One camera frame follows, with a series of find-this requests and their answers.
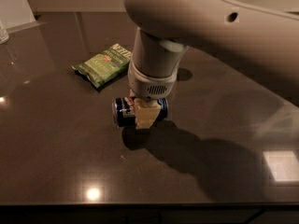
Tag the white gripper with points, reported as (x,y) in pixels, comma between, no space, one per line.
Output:
(151,85)

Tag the blue pepsi can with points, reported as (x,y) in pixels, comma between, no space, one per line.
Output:
(124,113)

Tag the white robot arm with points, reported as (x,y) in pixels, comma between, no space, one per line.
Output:
(261,43)

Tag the green chip bag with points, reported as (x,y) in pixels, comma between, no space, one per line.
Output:
(105,66)

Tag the clear plastic bottle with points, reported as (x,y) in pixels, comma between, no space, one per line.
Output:
(4,35)

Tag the white board panel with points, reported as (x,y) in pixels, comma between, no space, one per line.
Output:
(16,15)

